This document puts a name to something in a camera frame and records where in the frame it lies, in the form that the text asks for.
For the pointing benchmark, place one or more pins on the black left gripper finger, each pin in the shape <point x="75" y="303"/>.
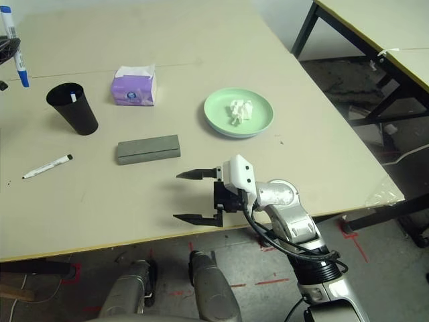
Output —
<point x="8" y="43"/>
<point x="6" y="57"/>

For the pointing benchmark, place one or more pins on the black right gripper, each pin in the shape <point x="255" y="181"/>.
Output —
<point x="229" y="198"/>

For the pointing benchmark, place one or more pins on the white marker with blue cap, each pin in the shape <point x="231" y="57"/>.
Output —
<point x="20" y="67"/>

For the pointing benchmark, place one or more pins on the grey glasses case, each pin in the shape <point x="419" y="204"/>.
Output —
<point x="147" y="151"/>

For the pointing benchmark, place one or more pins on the light green plate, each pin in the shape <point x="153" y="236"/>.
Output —
<point x="218" y="107"/>

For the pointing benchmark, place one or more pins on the white tissue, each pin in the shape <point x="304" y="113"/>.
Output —
<point x="239" y="110"/>

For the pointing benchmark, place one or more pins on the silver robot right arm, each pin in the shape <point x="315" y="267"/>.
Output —
<point x="285" y="201"/>

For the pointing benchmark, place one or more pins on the light blue plate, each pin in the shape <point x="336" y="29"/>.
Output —
<point x="234" y="136"/>

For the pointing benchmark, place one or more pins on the grey robot right leg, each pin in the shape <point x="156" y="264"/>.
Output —
<point x="214" y="288"/>

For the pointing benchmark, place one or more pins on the grey robot leg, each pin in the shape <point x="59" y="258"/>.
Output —
<point x="214" y="288"/>
<point x="127" y="292"/>

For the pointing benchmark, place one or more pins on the black plastic cup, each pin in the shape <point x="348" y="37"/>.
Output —
<point x="80" y="117"/>

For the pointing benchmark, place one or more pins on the white marker with black cap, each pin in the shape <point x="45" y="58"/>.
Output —
<point x="47" y="167"/>

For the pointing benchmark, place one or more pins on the grey robot left leg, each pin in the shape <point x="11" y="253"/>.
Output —
<point x="127" y="292"/>

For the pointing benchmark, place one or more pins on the purple tissue pack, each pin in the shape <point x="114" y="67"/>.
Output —
<point x="134" y="92"/>

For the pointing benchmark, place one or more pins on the clear plastic wrap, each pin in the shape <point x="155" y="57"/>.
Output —
<point x="382" y="194"/>

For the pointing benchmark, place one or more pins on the black table foot bar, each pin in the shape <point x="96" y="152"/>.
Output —
<point x="33" y="266"/>
<point x="385" y="214"/>

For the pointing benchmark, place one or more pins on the brown wooden plank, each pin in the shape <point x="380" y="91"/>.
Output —
<point x="16" y="293"/>

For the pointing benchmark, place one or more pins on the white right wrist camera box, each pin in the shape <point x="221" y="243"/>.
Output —
<point x="238" y="171"/>

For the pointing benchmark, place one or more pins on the neighbouring table with dark frame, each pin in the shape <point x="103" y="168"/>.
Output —
<point x="368" y="20"/>

